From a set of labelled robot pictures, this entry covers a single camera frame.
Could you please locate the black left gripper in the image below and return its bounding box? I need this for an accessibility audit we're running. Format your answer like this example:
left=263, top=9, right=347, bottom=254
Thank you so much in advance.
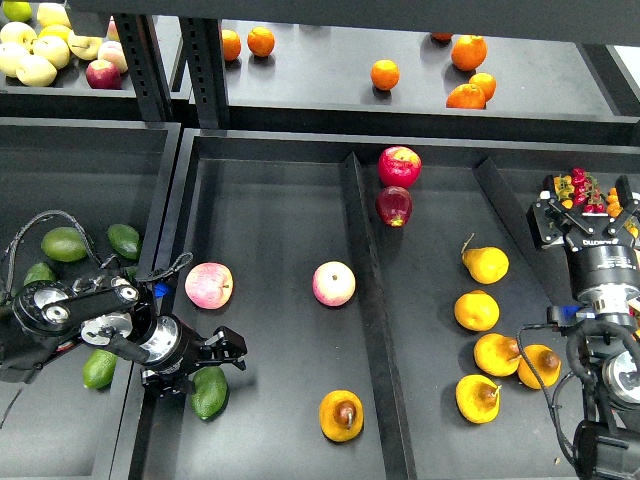
left=139, top=314, right=247, bottom=396

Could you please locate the pink apple centre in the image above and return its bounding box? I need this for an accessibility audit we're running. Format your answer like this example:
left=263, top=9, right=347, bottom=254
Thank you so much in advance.
left=312, top=261, right=356, bottom=307

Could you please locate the black upper left shelf tray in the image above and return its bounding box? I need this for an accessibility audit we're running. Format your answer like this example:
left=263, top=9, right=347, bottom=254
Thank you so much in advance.
left=0, top=14, right=184, bottom=122

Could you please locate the red cherry tomato bunch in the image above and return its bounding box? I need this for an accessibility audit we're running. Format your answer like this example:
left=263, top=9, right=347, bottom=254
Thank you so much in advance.
left=571, top=167, right=606, bottom=214

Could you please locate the dark red apple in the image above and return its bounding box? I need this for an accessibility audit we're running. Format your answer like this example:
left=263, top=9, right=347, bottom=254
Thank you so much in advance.
left=375, top=186, right=413, bottom=228

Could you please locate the black shelf post left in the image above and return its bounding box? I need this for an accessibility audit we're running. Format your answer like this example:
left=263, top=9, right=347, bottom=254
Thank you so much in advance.
left=113, top=13, right=173, bottom=122

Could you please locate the black centre tray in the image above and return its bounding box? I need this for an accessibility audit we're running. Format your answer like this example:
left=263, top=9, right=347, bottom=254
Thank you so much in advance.
left=133, top=129, right=639, bottom=479

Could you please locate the orange partly hidden top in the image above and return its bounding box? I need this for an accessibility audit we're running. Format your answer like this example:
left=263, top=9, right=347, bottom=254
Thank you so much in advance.
left=431, top=33, right=453, bottom=42

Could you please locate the bright red apple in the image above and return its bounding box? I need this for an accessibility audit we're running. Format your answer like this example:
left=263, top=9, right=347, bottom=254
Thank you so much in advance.
left=377, top=146, right=422, bottom=189

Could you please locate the orange on shelf left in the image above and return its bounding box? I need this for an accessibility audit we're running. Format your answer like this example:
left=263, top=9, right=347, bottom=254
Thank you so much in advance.
left=221, top=29, right=242, bottom=62

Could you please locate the dark green avocado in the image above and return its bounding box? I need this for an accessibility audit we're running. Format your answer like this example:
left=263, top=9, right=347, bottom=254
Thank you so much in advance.
left=107, top=224, right=141, bottom=260
left=122, top=265, right=137, bottom=282

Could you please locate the green avocado under gripper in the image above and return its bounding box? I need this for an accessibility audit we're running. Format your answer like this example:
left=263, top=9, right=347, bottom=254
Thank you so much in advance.
left=23, top=262, right=57, bottom=286

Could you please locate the yellow pear with brown base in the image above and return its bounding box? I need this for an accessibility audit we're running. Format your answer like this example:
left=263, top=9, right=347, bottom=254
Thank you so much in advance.
left=318, top=390, right=364, bottom=443

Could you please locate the orange on shelf centre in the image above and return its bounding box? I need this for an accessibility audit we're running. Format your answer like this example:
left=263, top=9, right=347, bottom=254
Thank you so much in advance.
left=370, top=59, right=400, bottom=91

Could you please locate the black shelf post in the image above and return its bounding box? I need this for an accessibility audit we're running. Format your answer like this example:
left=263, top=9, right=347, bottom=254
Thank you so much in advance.
left=113, top=13, right=173, bottom=122
left=179, top=17, right=231, bottom=130

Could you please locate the yellow pear right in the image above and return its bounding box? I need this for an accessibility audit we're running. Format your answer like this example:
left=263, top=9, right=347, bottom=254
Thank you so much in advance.
left=517, top=344, right=562, bottom=390

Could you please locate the yellow pear bottom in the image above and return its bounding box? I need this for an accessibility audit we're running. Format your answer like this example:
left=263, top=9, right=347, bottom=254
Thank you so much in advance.
left=455, top=374, right=501, bottom=424

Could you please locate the large orange on shelf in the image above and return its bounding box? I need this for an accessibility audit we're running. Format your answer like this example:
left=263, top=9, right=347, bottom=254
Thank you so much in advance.
left=451, top=35, right=488, bottom=71

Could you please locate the orange tomato bunch right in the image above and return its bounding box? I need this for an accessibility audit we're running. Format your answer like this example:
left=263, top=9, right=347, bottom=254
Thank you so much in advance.
left=606, top=187, right=639, bottom=239

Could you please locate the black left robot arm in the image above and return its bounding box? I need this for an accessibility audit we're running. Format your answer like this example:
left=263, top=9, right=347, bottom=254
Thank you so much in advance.
left=1, top=210, right=247, bottom=396

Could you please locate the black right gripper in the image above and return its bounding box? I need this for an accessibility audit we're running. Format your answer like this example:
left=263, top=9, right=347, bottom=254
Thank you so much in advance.
left=527, top=175, right=639, bottom=303

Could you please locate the green avocado bottom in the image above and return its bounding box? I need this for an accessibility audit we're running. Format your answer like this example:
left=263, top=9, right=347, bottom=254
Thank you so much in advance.
left=82, top=349, right=118, bottom=390

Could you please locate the small orange right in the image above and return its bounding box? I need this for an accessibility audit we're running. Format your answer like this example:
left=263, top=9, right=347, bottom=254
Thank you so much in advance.
left=469, top=72, right=497, bottom=102

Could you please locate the black shelf post right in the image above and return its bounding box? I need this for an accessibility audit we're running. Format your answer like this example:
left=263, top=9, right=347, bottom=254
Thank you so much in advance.
left=179, top=17, right=231, bottom=130

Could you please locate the dark green avocado middle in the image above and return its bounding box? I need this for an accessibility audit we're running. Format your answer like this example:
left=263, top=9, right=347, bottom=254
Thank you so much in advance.
left=122, top=265, right=137, bottom=282

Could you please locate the dark green avocado top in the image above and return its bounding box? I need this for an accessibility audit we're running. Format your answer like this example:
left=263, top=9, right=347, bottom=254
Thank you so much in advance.
left=107, top=224, right=141, bottom=260

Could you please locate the pink apple left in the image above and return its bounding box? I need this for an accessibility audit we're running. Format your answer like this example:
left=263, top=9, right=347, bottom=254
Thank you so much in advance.
left=184, top=262, right=234, bottom=310

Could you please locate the round yellow pear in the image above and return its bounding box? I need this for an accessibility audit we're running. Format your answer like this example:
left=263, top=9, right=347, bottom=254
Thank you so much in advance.
left=454, top=290, right=500, bottom=332

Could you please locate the orange at shelf front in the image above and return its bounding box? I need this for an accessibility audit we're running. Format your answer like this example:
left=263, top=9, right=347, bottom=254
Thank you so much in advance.
left=446, top=83, right=486, bottom=109

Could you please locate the pale pink apple on shelf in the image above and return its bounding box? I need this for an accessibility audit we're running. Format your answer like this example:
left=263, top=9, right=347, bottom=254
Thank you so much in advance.
left=98, top=40, right=128, bottom=74

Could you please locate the yellow pear with stem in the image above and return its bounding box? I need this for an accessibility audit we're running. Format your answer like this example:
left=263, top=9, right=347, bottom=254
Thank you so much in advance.
left=460, top=233, right=510, bottom=285

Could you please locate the orange cherry tomato bunch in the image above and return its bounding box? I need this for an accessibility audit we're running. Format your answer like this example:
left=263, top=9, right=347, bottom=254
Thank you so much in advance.
left=553, top=175, right=575, bottom=209

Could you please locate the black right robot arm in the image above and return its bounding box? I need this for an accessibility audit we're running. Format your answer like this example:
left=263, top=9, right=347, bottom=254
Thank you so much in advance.
left=527, top=176, right=639, bottom=479

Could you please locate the black shelf tray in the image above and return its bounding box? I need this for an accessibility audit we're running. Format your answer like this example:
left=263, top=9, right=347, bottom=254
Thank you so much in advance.
left=0, top=14, right=184, bottom=122
left=225, top=24, right=639, bottom=146

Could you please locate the red apple on shelf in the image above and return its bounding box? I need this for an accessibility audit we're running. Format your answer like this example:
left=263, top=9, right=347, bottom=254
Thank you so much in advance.
left=85, top=59, right=122, bottom=90

